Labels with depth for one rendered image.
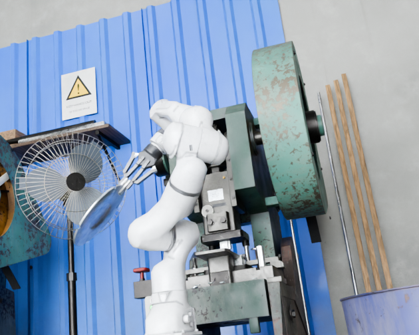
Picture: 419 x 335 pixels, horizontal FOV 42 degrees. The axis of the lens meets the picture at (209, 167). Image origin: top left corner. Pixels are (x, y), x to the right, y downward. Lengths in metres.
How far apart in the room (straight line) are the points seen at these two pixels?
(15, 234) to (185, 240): 1.71
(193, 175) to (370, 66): 2.50
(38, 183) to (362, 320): 2.08
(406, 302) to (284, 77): 1.33
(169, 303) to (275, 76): 1.05
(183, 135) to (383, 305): 0.84
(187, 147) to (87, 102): 2.73
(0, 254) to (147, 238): 1.60
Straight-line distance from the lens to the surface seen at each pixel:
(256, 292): 2.22
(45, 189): 2.86
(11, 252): 3.30
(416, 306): 1.12
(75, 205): 2.87
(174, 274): 1.76
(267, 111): 2.20
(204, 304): 2.27
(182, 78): 4.12
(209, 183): 2.50
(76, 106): 4.41
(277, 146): 2.19
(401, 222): 3.63
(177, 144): 1.69
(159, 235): 1.75
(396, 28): 4.10
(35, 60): 4.81
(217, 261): 2.33
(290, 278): 2.66
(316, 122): 2.51
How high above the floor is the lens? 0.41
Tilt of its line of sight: 18 degrees up
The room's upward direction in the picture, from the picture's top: 7 degrees counter-clockwise
